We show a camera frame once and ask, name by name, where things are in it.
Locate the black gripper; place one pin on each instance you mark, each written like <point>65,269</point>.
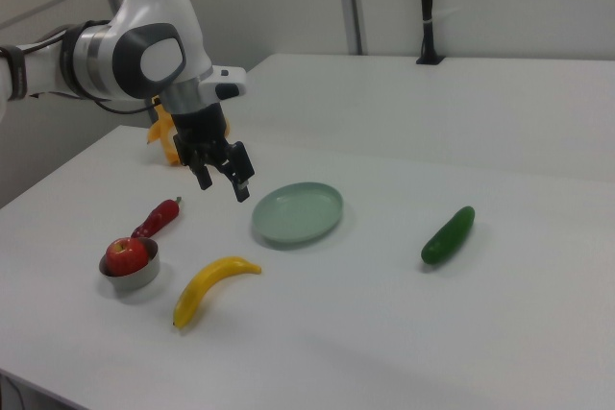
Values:
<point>201,134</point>

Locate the red apple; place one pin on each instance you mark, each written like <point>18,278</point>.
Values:
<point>126,256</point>

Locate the orange yellow bell pepper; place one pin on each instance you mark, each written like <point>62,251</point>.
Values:
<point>162,134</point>

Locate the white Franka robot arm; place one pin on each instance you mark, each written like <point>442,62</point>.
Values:
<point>144,45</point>

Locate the red chili pepper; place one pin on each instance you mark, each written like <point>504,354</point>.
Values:
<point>156,219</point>

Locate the yellow banana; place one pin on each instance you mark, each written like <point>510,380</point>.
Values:
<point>209,286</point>

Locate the light green plastic plate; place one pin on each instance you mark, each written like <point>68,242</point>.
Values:
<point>299,210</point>

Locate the black camera stand pole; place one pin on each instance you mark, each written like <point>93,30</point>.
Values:
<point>427,7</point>

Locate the green cucumber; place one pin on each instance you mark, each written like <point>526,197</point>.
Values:
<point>449,235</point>

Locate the grey metal bowl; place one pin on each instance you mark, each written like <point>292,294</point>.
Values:
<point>137,278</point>

